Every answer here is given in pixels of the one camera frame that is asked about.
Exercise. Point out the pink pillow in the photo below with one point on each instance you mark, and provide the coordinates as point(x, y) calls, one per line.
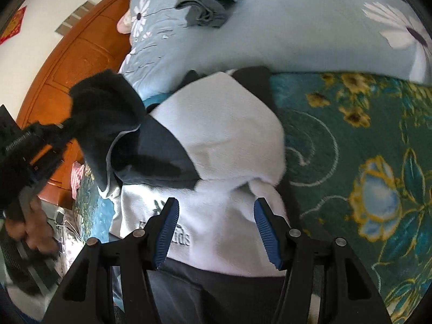
point(124, 24)

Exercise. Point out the light blue floral duvet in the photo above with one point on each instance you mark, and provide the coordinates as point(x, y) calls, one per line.
point(383, 37)

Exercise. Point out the black and white fleece jacket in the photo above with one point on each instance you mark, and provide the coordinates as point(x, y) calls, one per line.
point(216, 145)

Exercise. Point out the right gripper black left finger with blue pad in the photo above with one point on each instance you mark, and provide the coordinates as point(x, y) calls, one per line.
point(86, 294)

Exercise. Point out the person's left hand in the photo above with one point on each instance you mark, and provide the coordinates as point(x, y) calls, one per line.
point(35, 231)

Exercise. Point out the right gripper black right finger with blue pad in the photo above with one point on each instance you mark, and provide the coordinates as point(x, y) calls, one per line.
point(347, 293)

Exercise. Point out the teal floral bed sheet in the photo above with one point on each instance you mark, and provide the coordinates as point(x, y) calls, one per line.
point(358, 163)

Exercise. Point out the red wall decoration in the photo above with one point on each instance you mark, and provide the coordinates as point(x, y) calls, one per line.
point(14, 26)

